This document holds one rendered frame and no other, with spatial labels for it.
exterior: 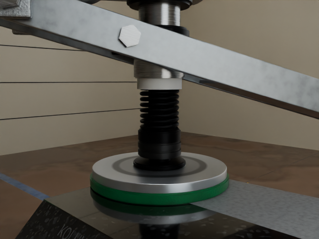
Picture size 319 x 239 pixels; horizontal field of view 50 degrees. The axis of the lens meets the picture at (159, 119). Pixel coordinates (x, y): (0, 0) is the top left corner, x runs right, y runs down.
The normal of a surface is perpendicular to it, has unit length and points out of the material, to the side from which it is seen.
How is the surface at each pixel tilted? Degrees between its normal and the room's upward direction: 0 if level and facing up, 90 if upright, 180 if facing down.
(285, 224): 0
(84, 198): 0
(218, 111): 90
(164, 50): 90
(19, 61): 90
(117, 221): 0
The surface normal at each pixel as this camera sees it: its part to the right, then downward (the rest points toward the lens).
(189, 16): -0.70, 0.08
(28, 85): 0.71, 0.08
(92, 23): 0.22, 0.11
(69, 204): 0.00, -0.99
